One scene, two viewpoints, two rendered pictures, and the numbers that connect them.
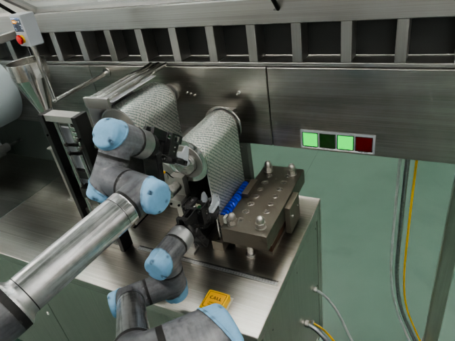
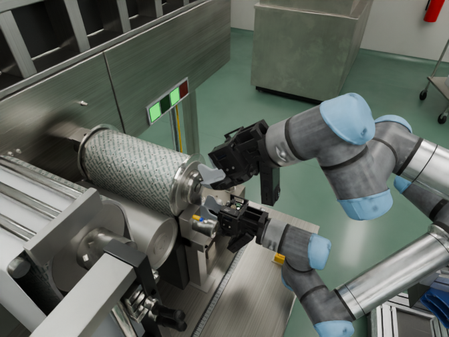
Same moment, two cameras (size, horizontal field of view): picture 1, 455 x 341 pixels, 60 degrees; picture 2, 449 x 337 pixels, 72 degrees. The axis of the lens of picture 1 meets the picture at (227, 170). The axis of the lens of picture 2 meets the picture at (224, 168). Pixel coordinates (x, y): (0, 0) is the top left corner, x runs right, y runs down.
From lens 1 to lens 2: 1.22 m
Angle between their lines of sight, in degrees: 72
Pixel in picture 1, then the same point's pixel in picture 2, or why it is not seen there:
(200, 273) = (244, 272)
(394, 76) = (188, 18)
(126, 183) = (398, 138)
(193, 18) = not seen: outside the picture
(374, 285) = not seen: hidden behind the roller
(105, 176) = (385, 161)
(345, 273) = not seen: hidden behind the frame
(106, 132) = (367, 110)
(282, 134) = (133, 125)
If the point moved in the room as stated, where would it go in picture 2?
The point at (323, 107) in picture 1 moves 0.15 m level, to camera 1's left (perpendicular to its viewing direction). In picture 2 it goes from (156, 72) to (151, 95)
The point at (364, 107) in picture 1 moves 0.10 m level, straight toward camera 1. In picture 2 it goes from (178, 55) to (204, 59)
